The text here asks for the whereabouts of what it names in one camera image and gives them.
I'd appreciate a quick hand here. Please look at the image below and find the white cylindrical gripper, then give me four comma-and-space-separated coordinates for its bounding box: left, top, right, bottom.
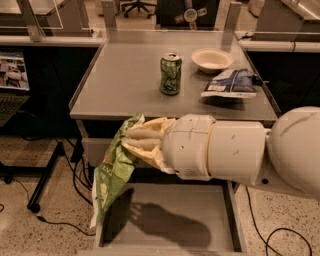
121, 114, 216, 181

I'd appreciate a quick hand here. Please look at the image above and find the green jalapeno chip bag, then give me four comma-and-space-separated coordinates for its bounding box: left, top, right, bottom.
90, 114, 145, 228

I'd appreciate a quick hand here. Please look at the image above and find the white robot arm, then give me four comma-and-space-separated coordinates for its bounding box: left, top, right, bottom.
121, 107, 320, 200

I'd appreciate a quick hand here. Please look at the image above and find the closed top drawer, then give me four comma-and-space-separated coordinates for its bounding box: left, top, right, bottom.
82, 138, 112, 167

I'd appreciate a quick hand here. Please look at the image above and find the grey metal drawer cabinet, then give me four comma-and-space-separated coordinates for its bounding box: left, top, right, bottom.
68, 29, 282, 256

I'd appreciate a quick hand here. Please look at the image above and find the open middle drawer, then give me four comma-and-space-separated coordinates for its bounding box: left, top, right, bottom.
77, 176, 249, 256

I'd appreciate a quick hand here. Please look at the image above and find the blue white chip bag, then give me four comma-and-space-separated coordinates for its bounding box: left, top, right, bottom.
201, 69, 262, 99

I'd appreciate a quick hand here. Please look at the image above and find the green soda can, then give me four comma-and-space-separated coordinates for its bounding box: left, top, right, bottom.
160, 53, 182, 95

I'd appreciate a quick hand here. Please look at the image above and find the white paper bowl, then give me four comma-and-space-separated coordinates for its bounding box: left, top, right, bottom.
191, 48, 233, 74

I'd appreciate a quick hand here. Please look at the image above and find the black office chair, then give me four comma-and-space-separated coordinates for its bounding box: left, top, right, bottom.
121, 0, 156, 18

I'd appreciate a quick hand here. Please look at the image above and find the black desk leg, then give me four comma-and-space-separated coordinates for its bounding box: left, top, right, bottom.
27, 142, 64, 213

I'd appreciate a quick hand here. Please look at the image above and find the open laptop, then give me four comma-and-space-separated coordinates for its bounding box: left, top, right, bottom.
0, 48, 30, 127

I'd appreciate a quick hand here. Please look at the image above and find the black floor cable right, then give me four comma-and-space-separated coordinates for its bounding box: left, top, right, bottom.
245, 186, 313, 256

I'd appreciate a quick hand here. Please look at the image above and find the black floor cable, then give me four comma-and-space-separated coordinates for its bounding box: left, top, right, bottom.
245, 186, 313, 256
0, 136, 98, 238

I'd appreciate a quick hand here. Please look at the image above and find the black floor cable left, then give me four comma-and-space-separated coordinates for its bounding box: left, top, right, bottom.
0, 136, 98, 238

